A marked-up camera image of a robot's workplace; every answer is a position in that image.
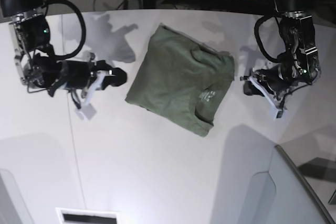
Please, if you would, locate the green t-shirt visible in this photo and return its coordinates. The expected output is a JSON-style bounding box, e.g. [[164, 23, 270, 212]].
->
[[125, 24, 235, 137]]

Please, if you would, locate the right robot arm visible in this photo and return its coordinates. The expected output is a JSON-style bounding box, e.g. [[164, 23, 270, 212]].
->
[[1, 0, 127, 98]]

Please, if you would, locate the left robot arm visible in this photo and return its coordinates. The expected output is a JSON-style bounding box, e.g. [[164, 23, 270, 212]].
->
[[241, 0, 321, 101]]

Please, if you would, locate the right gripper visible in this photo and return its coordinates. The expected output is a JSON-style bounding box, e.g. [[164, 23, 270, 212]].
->
[[48, 60, 128, 97]]

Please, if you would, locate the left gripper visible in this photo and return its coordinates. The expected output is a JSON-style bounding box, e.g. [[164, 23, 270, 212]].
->
[[243, 65, 297, 98]]

